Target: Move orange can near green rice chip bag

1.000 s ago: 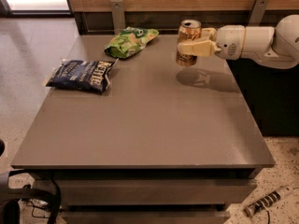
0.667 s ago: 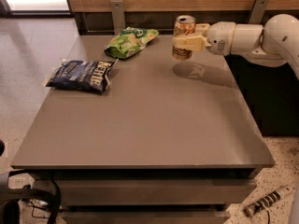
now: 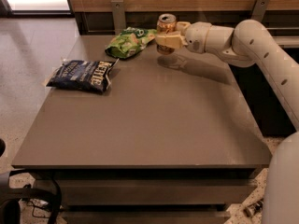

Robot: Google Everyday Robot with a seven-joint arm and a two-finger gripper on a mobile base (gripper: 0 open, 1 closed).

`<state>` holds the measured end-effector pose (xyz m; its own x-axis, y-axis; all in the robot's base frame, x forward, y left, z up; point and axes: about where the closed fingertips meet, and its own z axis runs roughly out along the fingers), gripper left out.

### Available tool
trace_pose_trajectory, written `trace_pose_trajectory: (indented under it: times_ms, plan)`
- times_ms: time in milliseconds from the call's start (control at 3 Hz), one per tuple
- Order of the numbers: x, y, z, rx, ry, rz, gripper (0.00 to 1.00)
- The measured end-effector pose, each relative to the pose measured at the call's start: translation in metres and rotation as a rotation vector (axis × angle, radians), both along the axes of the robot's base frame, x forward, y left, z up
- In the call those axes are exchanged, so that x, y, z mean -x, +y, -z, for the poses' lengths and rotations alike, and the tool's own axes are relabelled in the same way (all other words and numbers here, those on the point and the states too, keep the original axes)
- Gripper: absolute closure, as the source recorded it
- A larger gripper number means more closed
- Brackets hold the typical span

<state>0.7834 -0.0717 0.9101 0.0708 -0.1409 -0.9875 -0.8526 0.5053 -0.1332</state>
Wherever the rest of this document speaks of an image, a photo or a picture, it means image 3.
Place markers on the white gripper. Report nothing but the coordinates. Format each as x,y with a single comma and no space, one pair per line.
197,35

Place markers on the orange soda can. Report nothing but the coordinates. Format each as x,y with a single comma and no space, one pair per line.
166,24

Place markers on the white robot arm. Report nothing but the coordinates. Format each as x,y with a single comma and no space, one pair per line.
247,44

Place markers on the green rice chip bag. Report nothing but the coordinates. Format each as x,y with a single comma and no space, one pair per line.
130,42

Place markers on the blue Kettle chip bag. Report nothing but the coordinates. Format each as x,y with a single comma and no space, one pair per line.
81,75

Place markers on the upper grey drawer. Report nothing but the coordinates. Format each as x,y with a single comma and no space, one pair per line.
155,192

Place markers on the grey drawer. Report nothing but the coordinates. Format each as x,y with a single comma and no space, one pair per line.
179,217
155,192

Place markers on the white power strip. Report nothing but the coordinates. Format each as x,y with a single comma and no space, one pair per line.
253,209

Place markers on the lower grey drawer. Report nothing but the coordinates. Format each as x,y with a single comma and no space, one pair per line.
179,217

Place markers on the left metal bracket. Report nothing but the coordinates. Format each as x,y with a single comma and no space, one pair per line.
118,14

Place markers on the metal bracket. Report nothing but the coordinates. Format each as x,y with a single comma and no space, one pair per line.
259,9
118,14

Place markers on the right metal bracket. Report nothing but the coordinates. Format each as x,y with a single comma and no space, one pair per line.
259,9

